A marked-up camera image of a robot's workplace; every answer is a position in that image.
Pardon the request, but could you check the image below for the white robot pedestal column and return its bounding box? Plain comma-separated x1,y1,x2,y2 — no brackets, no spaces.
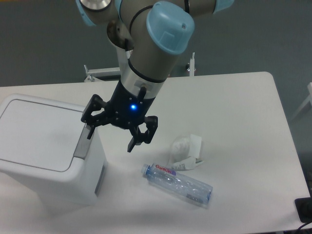
107,19,134,76

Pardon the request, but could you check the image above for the white push-button trash can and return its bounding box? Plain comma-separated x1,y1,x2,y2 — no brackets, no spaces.
0,94,107,205

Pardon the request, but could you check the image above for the black device at table edge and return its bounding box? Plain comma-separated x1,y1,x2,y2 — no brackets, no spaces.
294,197,312,223

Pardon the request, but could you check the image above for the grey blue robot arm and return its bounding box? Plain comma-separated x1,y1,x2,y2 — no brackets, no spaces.
76,0,233,152

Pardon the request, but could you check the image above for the clear plastic water bottle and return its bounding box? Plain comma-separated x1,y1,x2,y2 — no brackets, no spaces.
141,163,213,209

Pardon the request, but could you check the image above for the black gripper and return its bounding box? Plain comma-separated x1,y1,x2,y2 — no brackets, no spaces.
81,81,158,153

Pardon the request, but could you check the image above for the crumpled white tissue wrapper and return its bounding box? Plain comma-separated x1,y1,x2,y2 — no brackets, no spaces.
167,134,204,171

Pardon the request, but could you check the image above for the white furniture part right edge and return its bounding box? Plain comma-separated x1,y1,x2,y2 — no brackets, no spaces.
291,82,312,121

